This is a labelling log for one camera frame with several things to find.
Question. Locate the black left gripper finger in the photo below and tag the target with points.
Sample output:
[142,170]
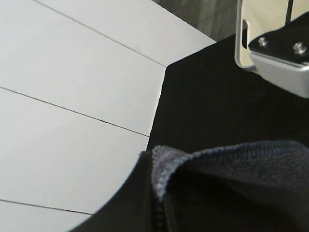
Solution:
[130,208]

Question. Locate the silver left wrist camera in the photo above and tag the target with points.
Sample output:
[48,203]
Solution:
[282,56]

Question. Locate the black table cloth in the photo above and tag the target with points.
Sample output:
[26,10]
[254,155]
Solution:
[208,101]

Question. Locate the grey perforated laundry basket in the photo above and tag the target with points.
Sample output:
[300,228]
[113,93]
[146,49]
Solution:
[256,17]

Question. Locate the grey-blue microfibre towel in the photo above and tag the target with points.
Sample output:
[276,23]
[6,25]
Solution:
[250,187]

